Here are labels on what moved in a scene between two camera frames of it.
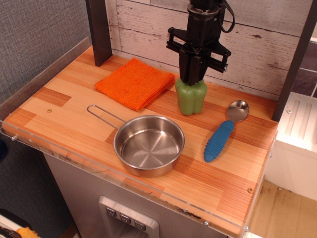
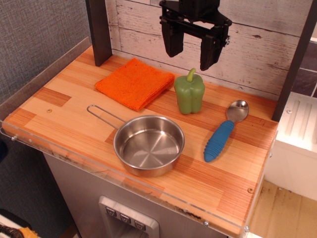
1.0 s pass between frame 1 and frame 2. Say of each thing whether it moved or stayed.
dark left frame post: stayed
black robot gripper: moved
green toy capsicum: stayed
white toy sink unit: stayed
